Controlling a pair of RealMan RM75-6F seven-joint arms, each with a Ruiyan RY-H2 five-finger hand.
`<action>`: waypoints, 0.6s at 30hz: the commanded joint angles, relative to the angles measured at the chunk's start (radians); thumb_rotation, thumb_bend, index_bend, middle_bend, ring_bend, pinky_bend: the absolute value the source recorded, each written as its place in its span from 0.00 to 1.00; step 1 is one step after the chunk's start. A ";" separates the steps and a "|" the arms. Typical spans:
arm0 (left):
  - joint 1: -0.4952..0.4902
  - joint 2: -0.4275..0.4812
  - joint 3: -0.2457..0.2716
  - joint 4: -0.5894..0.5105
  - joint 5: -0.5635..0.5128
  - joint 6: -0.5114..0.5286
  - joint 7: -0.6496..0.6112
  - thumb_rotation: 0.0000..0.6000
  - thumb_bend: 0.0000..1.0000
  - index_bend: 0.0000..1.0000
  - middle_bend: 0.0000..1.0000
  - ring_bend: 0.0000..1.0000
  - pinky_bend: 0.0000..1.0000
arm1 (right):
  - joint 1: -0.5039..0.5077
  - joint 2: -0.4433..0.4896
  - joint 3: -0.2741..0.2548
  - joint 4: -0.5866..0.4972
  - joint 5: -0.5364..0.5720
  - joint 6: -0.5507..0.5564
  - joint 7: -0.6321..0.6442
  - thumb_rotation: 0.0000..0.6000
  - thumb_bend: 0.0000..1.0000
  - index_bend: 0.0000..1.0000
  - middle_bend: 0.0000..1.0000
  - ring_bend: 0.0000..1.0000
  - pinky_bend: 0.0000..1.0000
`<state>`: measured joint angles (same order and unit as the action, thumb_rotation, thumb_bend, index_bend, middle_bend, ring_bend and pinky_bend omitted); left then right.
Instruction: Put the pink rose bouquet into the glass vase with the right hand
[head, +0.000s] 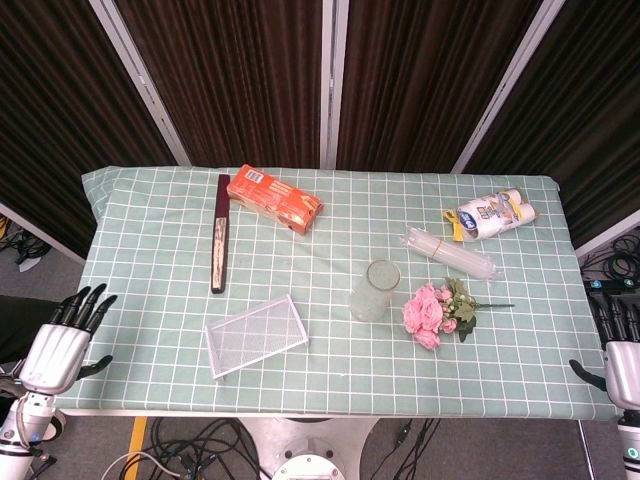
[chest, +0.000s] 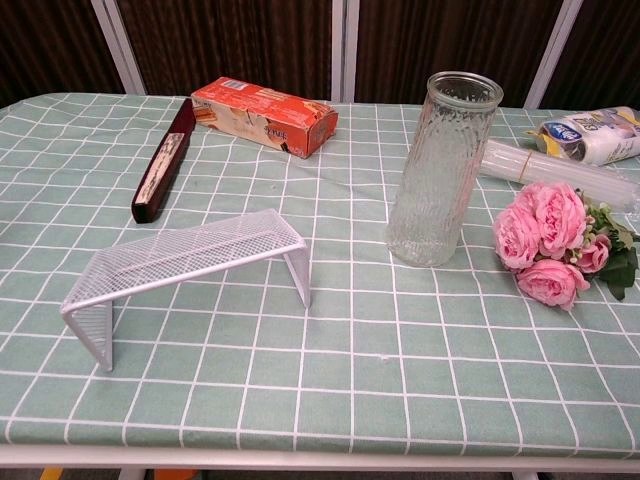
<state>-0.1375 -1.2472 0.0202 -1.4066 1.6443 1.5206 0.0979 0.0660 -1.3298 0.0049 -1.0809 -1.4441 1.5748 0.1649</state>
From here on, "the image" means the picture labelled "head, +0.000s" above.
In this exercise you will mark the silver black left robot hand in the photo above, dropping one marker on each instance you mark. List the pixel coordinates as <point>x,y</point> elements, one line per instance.
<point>52,355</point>

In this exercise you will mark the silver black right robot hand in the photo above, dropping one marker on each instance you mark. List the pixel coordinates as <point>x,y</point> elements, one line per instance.
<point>622,370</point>

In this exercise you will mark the pink artificial flower bouquet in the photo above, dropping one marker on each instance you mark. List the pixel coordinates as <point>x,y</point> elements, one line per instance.
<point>425,315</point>

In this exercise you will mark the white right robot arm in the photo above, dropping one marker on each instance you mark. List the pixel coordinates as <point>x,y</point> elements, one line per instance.
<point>631,445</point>

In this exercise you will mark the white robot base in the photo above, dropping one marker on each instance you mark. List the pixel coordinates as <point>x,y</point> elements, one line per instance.
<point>307,450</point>

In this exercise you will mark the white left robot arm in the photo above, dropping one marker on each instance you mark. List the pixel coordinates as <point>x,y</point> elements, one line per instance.
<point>20,440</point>

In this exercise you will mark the textured clear glass vase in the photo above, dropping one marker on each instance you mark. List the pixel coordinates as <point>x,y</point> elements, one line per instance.
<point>372,295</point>

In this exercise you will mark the black box with teal lights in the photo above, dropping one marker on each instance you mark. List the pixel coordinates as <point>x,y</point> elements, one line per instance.
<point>612,286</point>

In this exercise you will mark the dark brown folded fan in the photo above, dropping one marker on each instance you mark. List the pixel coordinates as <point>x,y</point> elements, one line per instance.
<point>220,240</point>

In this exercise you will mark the bundle of clear straws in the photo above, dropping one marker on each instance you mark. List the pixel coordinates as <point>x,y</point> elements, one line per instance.
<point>450,252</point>

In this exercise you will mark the dark brown partition panel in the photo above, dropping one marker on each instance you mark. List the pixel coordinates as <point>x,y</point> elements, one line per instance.
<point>430,75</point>
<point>590,110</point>
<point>55,100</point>
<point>230,75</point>

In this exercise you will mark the orange cardboard snack box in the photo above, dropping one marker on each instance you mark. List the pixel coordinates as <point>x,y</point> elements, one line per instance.
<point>272,197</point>

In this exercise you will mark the green white checked tablecloth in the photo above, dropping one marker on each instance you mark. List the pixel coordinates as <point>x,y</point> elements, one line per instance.
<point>350,210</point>

